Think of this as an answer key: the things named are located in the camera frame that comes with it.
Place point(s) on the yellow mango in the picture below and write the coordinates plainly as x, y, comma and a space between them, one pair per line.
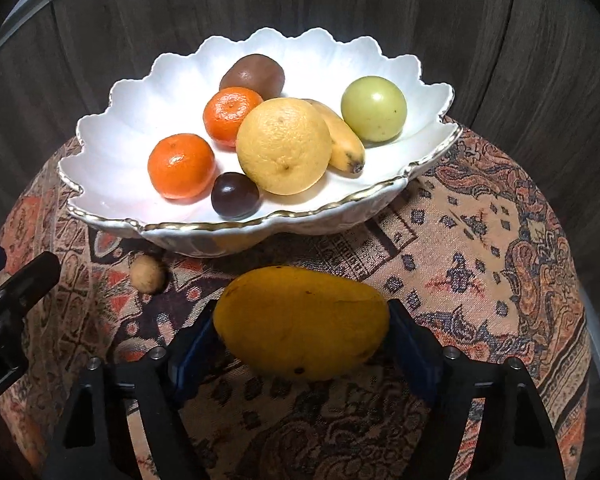
300, 322

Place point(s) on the small brown nut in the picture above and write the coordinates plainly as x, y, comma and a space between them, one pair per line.
149, 274

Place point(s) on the large yellow citrus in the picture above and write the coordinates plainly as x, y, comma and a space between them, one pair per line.
284, 146

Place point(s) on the small yellow banana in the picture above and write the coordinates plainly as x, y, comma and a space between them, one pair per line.
345, 145

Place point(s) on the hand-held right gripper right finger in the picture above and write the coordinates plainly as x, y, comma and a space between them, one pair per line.
415, 360

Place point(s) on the white scalloped bowl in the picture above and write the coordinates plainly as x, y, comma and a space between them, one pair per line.
120, 125

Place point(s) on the patterned paisley tablecloth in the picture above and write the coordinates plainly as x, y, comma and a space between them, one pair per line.
480, 260

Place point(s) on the orange mandarin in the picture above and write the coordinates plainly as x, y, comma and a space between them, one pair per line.
230, 115
181, 166

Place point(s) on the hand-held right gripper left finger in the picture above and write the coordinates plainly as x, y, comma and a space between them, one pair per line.
192, 360

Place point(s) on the green apple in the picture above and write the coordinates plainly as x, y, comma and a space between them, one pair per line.
374, 109

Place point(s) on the dark plum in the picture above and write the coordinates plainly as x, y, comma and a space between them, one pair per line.
235, 196

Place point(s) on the brown kiwi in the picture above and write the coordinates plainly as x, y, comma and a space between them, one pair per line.
252, 76

